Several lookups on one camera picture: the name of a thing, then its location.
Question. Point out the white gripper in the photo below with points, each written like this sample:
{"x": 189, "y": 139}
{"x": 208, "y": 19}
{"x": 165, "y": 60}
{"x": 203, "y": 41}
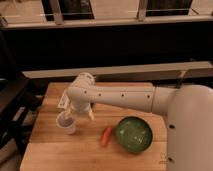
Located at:
{"x": 77, "y": 108}

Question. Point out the white ceramic cup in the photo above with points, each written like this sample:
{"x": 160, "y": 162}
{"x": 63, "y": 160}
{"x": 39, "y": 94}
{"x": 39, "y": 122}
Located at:
{"x": 66, "y": 127}

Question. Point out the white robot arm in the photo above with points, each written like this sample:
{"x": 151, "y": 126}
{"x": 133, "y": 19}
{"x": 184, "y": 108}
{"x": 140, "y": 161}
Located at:
{"x": 188, "y": 111}

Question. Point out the white tube bottle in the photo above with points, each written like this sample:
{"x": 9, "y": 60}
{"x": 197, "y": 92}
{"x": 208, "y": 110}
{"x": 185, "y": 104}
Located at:
{"x": 64, "y": 101}

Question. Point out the orange carrot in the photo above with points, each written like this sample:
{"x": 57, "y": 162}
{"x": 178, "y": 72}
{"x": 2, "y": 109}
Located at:
{"x": 106, "y": 136}

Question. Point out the black side furniture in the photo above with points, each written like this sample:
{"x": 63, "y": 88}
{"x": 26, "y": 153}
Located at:
{"x": 15, "y": 102}

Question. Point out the wooden cutting board table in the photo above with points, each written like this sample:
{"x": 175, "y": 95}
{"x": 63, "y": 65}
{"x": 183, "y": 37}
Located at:
{"x": 51, "y": 149}

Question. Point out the green bowl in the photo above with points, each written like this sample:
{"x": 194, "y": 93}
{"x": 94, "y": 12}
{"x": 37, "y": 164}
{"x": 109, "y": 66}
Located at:
{"x": 134, "y": 134}

